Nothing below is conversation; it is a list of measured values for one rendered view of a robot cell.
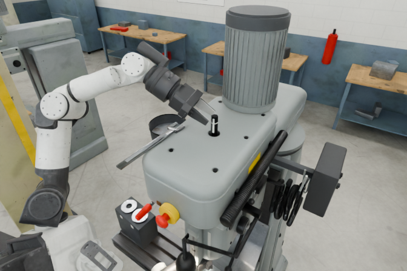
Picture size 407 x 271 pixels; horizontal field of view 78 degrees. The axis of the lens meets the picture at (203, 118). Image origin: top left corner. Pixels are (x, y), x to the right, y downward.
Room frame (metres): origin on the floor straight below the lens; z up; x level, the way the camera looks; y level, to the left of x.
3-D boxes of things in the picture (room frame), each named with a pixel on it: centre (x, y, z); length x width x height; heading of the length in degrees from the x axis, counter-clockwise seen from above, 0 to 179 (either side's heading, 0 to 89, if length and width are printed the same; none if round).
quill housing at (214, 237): (0.63, -0.04, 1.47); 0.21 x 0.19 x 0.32; 57
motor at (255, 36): (0.83, -0.17, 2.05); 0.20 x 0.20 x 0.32
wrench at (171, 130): (0.57, 0.15, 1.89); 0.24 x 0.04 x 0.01; 144
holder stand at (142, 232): (0.92, 0.40, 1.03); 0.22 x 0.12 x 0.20; 51
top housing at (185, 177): (0.64, -0.04, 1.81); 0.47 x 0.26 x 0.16; 147
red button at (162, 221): (0.41, 0.11, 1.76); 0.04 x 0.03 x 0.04; 57
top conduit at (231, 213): (0.57, -0.17, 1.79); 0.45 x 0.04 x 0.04; 147
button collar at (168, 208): (0.43, 0.09, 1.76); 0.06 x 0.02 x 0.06; 57
